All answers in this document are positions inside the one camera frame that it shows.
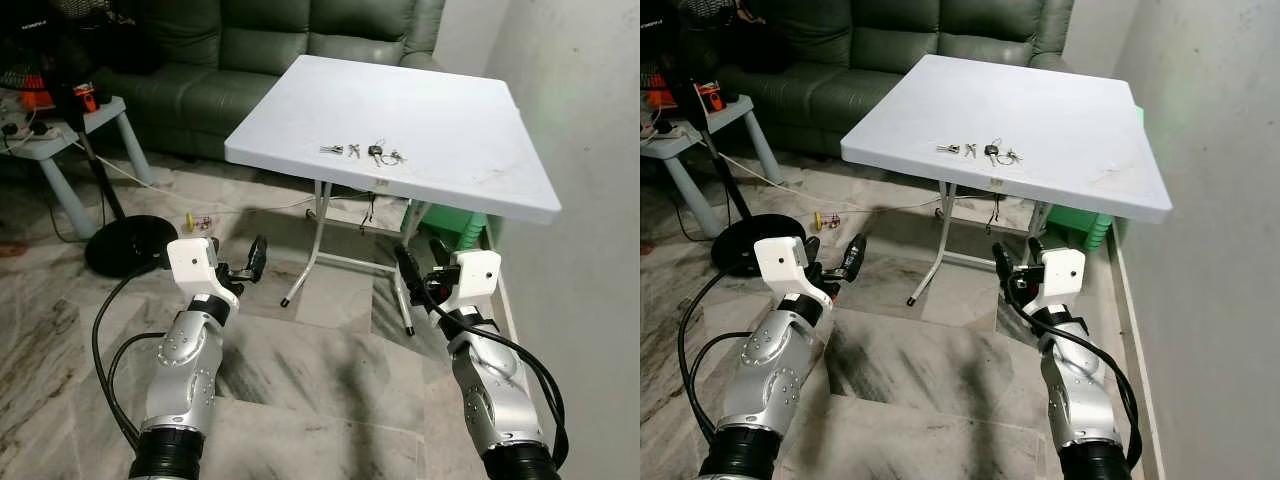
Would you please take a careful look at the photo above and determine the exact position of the green plastic stool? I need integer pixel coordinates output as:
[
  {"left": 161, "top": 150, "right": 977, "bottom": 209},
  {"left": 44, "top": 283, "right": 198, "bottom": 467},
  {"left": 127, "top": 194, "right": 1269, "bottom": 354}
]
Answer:
[
  {"left": 1045, "top": 205, "right": 1114, "bottom": 252},
  {"left": 403, "top": 200, "right": 491, "bottom": 254}
]

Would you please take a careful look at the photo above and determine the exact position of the black floor fan stand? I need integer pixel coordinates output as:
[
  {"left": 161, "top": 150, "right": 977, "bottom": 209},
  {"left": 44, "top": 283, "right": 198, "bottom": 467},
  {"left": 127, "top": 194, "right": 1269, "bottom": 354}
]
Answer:
[
  {"left": 50, "top": 30, "right": 180, "bottom": 279},
  {"left": 672, "top": 55, "right": 793, "bottom": 279}
]

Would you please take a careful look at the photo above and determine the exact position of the white folding table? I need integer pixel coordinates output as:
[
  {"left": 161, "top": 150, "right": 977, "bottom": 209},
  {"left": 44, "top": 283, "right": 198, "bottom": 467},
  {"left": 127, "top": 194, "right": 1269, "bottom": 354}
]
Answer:
[
  {"left": 840, "top": 53, "right": 1174, "bottom": 308},
  {"left": 224, "top": 55, "right": 563, "bottom": 337}
]

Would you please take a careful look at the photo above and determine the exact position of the grey plastic side table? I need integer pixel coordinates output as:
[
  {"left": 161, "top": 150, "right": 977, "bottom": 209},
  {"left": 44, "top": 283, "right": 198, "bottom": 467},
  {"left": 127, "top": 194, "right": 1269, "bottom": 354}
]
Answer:
[
  {"left": 0, "top": 95, "right": 156, "bottom": 241},
  {"left": 640, "top": 93, "right": 784, "bottom": 239}
]

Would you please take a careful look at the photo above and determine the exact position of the green leather sofa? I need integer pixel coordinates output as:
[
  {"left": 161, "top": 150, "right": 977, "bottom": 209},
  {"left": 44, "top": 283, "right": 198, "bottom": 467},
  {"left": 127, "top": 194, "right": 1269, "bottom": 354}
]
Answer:
[
  {"left": 95, "top": 0, "right": 448, "bottom": 163},
  {"left": 715, "top": 0, "right": 1077, "bottom": 158}
]

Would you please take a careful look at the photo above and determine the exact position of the black bag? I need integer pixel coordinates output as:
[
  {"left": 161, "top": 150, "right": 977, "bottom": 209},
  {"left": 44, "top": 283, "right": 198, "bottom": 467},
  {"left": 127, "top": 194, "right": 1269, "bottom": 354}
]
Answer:
[
  {"left": 640, "top": 0, "right": 771, "bottom": 73},
  {"left": 0, "top": 0, "right": 141, "bottom": 79}
]

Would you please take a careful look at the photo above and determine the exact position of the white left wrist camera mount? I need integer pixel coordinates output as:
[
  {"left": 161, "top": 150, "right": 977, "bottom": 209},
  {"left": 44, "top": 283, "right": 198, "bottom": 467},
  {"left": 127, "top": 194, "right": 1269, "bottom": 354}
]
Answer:
[
  {"left": 755, "top": 237, "right": 837, "bottom": 303},
  {"left": 166, "top": 237, "right": 242, "bottom": 297}
]

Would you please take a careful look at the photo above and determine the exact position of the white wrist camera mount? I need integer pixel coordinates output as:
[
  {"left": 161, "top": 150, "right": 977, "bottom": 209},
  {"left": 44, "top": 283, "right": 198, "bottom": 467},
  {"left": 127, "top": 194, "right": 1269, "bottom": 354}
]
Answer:
[
  {"left": 440, "top": 249, "right": 502, "bottom": 313},
  {"left": 1030, "top": 247, "right": 1087, "bottom": 313},
  {"left": 755, "top": 237, "right": 837, "bottom": 303},
  {"left": 166, "top": 237, "right": 242, "bottom": 297}
]

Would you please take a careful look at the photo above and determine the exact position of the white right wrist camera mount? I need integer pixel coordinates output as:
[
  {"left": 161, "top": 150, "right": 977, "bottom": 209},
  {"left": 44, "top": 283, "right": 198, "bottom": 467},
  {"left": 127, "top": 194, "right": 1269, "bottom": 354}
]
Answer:
[
  {"left": 1030, "top": 247, "right": 1087, "bottom": 313},
  {"left": 440, "top": 249, "right": 502, "bottom": 313}
]

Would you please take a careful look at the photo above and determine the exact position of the white floor cable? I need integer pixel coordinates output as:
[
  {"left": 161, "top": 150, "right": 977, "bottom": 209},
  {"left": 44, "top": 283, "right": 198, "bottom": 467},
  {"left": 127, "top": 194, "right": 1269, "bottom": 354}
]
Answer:
[{"left": 715, "top": 150, "right": 946, "bottom": 214}]

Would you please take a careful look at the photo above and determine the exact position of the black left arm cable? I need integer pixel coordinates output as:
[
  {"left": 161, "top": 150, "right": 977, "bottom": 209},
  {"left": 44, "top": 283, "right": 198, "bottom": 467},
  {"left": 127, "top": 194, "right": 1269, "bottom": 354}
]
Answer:
[
  {"left": 91, "top": 260, "right": 179, "bottom": 453},
  {"left": 677, "top": 266, "right": 763, "bottom": 451}
]

